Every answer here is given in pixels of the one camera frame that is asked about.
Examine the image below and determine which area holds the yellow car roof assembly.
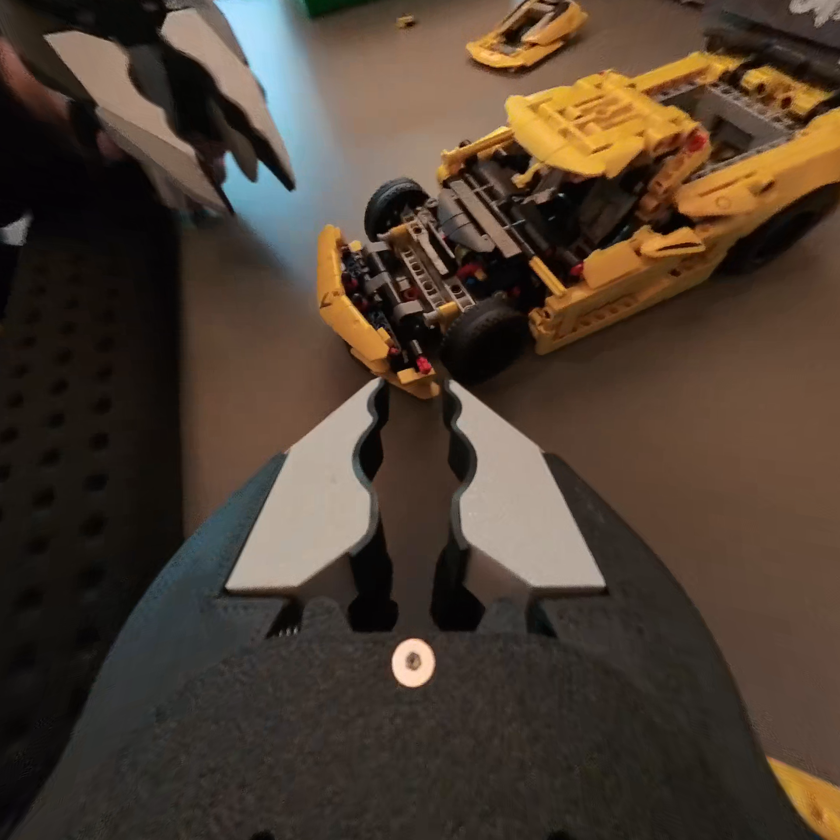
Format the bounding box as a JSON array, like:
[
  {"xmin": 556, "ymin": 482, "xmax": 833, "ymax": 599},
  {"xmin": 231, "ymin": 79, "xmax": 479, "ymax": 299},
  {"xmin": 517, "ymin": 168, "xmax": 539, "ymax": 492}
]
[{"xmin": 466, "ymin": 0, "xmax": 589, "ymax": 70}]

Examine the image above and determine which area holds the person's left hand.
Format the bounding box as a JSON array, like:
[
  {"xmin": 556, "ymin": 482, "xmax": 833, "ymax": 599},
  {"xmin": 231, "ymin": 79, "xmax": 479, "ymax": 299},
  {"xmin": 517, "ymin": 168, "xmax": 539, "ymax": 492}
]
[{"xmin": 0, "ymin": 38, "xmax": 107, "ymax": 166}]

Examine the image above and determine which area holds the yellow toy brick car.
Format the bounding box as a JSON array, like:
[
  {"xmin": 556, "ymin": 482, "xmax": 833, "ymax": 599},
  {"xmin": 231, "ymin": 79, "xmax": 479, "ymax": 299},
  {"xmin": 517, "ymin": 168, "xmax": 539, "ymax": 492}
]
[{"xmin": 317, "ymin": 49, "xmax": 840, "ymax": 401}]

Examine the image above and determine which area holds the pile of small bricks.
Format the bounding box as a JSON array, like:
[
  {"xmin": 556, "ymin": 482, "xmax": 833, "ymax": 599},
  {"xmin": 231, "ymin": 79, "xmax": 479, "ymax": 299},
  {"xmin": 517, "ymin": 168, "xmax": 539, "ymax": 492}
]
[{"xmin": 766, "ymin": 755, "xmax": 840, "ymax": 840}]

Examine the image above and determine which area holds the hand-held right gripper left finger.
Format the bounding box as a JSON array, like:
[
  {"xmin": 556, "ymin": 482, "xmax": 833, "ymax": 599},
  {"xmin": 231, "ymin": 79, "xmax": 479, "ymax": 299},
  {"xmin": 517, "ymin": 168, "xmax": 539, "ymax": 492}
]
[{"xmin": 225, "ymin": 377, "xmax": 399, "ymax": 631}]

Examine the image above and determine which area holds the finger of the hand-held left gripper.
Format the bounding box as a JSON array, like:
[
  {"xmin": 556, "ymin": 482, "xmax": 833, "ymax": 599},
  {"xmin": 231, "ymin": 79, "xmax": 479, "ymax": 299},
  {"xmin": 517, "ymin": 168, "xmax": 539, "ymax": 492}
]
[
  {"xmin": 45, "ymin": 28, "xmax": 235, "ymax": 215},
  {"xmin": 159, "ymin": 5, "xmax": 298, "ymax": 193}
]

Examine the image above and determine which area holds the toy car packaging box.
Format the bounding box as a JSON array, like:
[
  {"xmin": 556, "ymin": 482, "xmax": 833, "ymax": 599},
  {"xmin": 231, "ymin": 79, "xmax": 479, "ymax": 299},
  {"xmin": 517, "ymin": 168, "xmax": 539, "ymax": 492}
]
[{"xmin": 676, "ymin": 0, "xmax": 840, "ymax": 63}]

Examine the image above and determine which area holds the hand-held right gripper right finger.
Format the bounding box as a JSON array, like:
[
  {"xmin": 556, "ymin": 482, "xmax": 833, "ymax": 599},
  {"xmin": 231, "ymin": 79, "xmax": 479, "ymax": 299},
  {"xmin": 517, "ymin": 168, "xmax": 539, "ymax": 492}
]
[{"xmin": 430, "ymin": 379, "xmax": 606, "ymax": 631}]

